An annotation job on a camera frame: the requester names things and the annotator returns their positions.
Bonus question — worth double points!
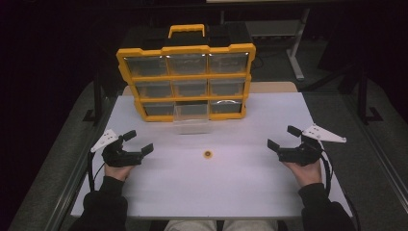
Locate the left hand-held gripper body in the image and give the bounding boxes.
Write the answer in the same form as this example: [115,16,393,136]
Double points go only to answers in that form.
[89,128,144,168]

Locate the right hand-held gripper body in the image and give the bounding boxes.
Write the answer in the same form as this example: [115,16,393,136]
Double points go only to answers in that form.
[277,123,347,167]

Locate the clear plastic drawer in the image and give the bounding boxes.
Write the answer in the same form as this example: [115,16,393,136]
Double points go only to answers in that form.
[172,101,213,136]

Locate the person's left hand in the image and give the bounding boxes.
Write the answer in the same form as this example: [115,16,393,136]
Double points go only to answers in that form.
[104,164,135,183]

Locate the person's right hand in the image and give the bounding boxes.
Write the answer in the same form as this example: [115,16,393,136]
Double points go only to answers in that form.
[283,160,323,189]

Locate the black metal stand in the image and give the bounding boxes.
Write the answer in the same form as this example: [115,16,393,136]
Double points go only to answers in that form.
[82,68,109,125]
[355,68,385,126]

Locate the wooden board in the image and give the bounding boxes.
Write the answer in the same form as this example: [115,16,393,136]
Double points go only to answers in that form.
[122,81,299,96]

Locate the white metal desk stand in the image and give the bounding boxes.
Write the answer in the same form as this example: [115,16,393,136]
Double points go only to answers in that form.
[244,7,312,82]

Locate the person's right leg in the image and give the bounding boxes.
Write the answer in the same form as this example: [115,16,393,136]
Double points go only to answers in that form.
[222,219,279,231]

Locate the person's leg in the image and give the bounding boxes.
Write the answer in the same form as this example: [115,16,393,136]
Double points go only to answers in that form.
[222,219,279,231]
[164,219,218,231]

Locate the person's left leg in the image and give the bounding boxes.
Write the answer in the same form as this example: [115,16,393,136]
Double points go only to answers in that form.
[164,219,218,231]

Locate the yellow organizer case with drawers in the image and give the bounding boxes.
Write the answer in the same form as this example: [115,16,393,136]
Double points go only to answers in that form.
[115,23,257,123]

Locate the black cable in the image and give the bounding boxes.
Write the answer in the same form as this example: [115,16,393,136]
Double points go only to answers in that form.
[87,149,107,193]
[319,147,363,231]

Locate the metal frame rail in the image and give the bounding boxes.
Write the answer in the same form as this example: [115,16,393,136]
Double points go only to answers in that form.
[44,94,118,231]

